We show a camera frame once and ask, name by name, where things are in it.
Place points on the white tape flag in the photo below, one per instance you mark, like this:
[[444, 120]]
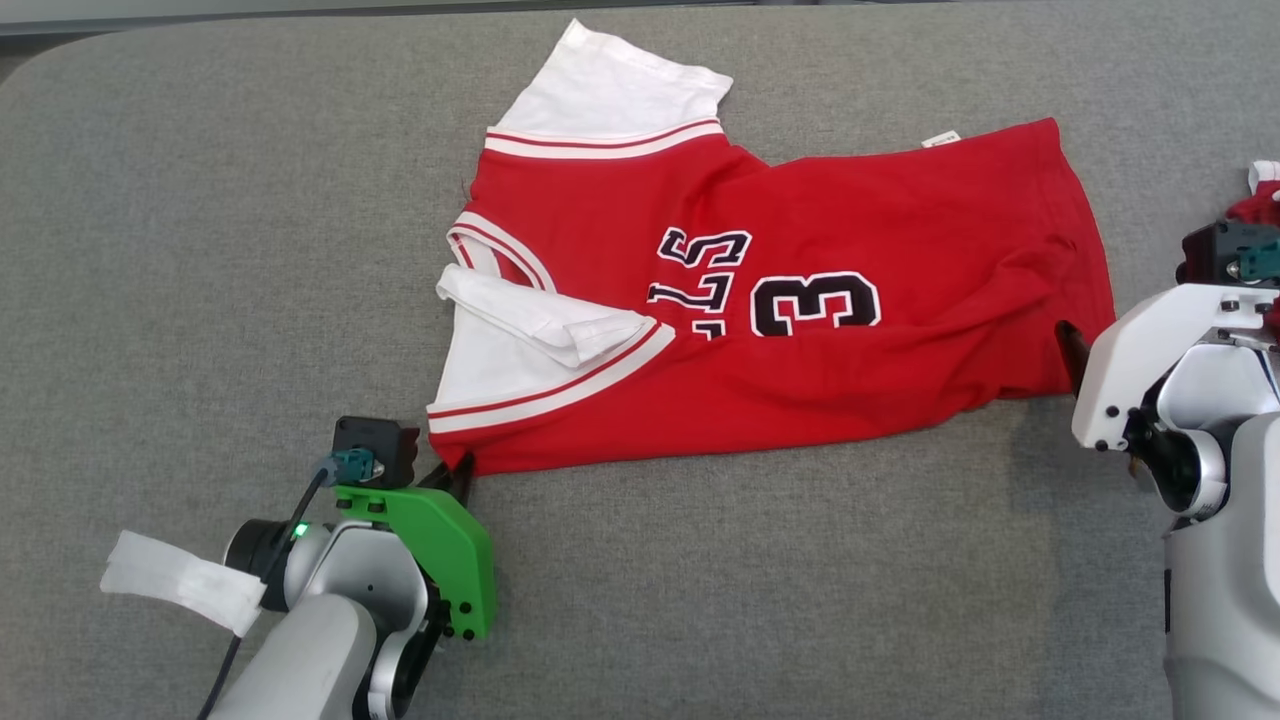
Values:
[[180, 578]]

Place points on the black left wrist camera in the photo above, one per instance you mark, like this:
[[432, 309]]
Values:
[[385, 445]]

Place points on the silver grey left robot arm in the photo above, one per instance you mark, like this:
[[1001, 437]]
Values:
[[320, 650]]

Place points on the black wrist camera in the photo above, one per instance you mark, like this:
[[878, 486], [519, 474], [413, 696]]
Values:
[[385, 445], [1215, 255]]

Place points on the grey fabric sofa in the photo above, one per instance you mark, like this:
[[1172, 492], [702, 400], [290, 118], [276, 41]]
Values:
[[700, 600]]

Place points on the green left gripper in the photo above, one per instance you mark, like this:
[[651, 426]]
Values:
[[450, 550]]

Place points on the red white basketball jersey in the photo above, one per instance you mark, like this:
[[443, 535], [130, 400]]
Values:
[[800, 390]]

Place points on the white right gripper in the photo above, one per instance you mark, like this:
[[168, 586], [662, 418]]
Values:
[[1120, 370]]

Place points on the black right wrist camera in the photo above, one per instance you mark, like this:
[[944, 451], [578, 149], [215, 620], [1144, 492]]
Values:
[[1215, 255]]

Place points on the red white basketball shorts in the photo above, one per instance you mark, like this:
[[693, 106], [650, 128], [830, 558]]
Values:
[[1258, 208]]

